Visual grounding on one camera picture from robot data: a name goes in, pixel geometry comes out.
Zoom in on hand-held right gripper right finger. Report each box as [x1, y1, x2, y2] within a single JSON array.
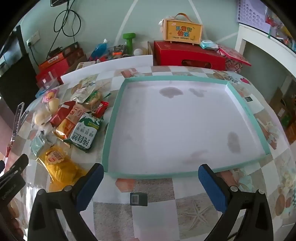
[[198, 164, 275, 241]]

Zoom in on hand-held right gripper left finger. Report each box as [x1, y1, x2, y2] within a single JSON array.
[[28, 163, 104, 241]]

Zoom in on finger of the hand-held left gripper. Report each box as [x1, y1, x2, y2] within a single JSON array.
[[0, 154, 29, 184]]

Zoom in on yellow snack packet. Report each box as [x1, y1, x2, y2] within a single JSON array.
[[38, 146, 89, 192]]

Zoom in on green white biscuit packet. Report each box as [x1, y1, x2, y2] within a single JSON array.
[[63, 113, 104, 153]]

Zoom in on clear bun packet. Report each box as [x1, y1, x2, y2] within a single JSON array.
[[32, 108, 53, 127]]

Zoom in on orange swiss roll packet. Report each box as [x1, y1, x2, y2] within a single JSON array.
[[53, 103, 90, 140]]

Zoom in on red snack packet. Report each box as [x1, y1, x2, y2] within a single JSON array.
[[50, 101, 77, 127]]

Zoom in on teal-edged white tray box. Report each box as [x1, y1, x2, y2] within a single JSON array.
[[102, 77, 271, 179]]

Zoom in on yellow jelly cup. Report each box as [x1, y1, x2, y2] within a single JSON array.
[[47, 97, 61, 113]]

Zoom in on small red candy packet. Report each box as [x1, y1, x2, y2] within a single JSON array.
[[94, 101, 109, 118]]

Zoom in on pink swiss roll packet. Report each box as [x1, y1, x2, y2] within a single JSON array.
[[42, 89, 60, 103]]

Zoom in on white green snack packet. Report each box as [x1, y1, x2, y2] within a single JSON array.
[[70, 82, 97, 104]]

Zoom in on pale teal snack packet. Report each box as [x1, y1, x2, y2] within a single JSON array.
[[31, 130, 51, 156]]

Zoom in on black cabinet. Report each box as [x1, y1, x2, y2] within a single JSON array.
[[0, 25, 39, 110]]

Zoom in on clear plastic box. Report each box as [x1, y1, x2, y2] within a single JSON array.
[[43, 70, 59, 89]]

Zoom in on flat red box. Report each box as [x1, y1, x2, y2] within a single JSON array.
[[36, 61, 70, 89]]

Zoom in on cardboard boxes under shelf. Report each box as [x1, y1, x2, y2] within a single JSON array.
[[269, 76, 296, 144]]

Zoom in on flat orange box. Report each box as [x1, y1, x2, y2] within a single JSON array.
[[38, 52, 70, 71]]

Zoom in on white board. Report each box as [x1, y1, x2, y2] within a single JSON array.
[[60, 55, 153, 85]]

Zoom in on small white yellow box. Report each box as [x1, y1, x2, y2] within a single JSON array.
[[76, 61, 97, 70]]

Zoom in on brown box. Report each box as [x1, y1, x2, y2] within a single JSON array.
[[62, 43, 85, 67]]

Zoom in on red patterned lid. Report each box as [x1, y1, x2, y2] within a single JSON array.
[[217, 46, 252, 74]]

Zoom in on blue water bottle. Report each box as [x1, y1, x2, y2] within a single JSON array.
[[89, 39, 109, 61]]

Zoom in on colourful toy pile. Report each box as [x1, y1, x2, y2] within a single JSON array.
[[107, 44, 129, 58]]

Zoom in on large red box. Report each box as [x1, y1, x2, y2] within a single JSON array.
[[154, 40, 226, 71]]

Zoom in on wet wipes pack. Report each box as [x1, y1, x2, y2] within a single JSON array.
[[200, 40, 219, 50]]

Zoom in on green dumbbell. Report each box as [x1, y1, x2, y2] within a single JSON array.
[[122, 33, 135, 56]]

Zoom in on white shelf unit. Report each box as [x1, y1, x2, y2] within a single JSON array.
[[234, 23, 296, 93]]

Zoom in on colourful items on shelf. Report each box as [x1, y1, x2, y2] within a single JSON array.
[[266, 9, 296, 50]]

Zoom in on purple perforated basket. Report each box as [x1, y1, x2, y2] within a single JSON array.
[[236, 0, 274, 36]]

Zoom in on white wall socket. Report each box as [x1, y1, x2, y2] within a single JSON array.
[[26, 32, 40, 46]]

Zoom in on black cable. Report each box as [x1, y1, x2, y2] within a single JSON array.
[[47, 0, 82, 59]]

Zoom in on orange gift box with handle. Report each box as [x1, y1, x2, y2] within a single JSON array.
[[159, 13, 203, 46]]

